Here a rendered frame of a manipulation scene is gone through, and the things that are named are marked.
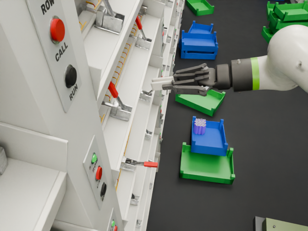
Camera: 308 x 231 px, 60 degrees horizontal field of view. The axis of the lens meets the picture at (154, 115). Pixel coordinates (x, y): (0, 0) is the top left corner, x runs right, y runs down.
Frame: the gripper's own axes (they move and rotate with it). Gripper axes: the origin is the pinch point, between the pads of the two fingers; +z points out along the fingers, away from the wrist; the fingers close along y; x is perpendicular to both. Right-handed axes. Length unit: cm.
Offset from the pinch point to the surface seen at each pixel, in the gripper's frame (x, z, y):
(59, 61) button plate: 41, -8, -48
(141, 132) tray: -6.1, 6.2, -14.4
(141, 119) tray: -5.7, 6.8, -9.7
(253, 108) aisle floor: -95, -35, 80
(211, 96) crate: -87, -5, 88
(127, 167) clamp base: -4.8, 7.0, -27.7
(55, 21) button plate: 44, -9, -47
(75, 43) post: 41, -7, -44
